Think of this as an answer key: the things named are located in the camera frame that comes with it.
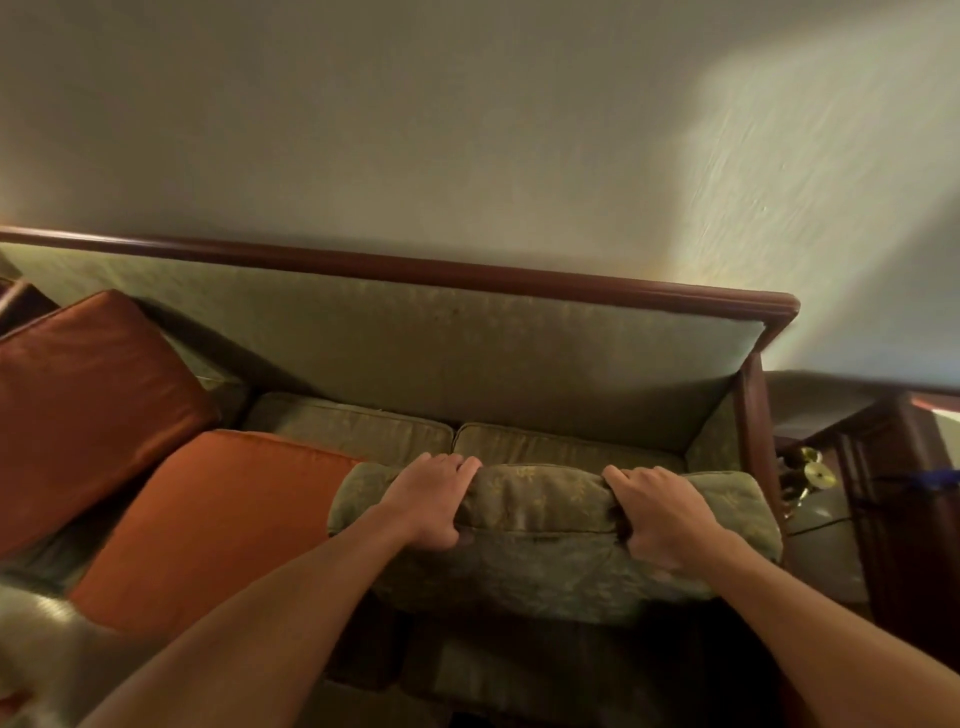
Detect green floral seat cushion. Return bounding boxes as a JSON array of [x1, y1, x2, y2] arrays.
[[327, 461, 785, 628]]

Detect brass lamp base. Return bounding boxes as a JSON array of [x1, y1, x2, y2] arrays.
[[778, 446, 837, 505]]

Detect person's right forearm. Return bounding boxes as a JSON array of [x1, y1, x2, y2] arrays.
[[684, 529, 960, 728]]

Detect dark wooden side table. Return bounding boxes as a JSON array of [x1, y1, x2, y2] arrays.
[[772, 371, 960, 676]]

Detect person's left forearm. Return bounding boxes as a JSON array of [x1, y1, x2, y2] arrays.
[[78, 501, 415, 728]]

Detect large orange throw pillow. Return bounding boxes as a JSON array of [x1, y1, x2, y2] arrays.
[[0, 289, 222, 560]]

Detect green wooden frame sofa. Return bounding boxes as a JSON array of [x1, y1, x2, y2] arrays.
[[0, 225, 801, 728]]

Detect person's left hand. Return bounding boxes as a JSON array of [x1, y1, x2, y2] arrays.
[[377, 452, 483, 553]]

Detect green sofa back cushion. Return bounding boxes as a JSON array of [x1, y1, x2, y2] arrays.
[[241, 391, 456, 471], [453, 422, 688, 476]]

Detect person's right hand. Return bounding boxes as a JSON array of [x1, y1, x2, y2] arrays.
[[602, 465, 735, 583]]

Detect white cloth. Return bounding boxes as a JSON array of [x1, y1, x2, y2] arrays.
[[0, 573, 155, 728]]

